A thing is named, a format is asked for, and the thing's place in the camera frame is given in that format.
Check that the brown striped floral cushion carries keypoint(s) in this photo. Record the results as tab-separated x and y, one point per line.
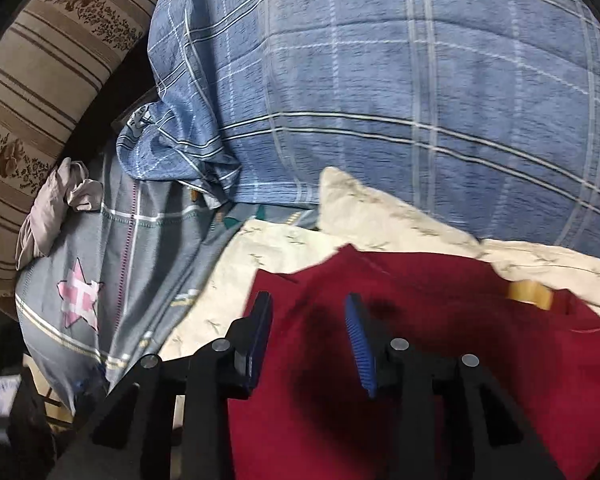
40	85

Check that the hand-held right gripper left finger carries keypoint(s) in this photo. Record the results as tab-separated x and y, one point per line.
260	341

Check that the tan round object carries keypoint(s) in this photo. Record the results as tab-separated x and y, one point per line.
527	292

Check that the crumpled beige cloth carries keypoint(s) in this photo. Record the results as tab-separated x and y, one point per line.
45	210

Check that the grey blanket with pink star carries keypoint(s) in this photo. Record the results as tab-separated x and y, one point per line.
145	270

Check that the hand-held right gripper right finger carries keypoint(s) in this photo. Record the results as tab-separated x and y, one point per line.
360	351

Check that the blue plaid quilt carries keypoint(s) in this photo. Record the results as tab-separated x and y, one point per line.
380	85

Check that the dark red garment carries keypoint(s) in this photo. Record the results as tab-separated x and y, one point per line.
455	310

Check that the cream floral bedsheet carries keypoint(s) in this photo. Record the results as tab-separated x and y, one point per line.
380	215

